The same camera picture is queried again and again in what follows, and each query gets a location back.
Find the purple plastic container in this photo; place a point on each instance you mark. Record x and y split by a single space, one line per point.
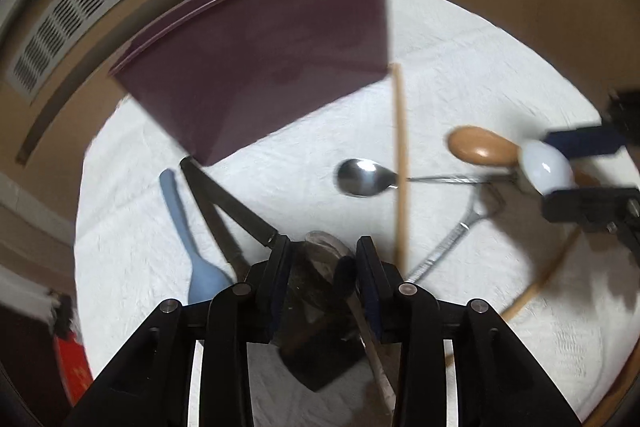
260 57

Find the dark square spatula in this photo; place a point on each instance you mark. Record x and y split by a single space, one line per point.
320 357

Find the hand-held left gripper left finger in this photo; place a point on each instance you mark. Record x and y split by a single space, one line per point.
281 274

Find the grey metal utensil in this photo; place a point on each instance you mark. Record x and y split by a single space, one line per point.
372 357

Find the steel spoon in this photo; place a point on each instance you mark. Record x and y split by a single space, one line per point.
365 177

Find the wooden chopstick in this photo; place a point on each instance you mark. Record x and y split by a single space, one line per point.
400 157
535 287

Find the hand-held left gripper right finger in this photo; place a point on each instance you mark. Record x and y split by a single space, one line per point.
367 279

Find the white textured towel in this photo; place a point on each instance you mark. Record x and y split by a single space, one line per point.
475 57

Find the wooden spoon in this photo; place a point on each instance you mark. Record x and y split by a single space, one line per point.
480 147

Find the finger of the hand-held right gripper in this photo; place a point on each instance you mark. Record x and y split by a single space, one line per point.
585 207
580 142

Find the blue rice paddle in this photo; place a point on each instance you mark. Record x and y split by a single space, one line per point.
205 282

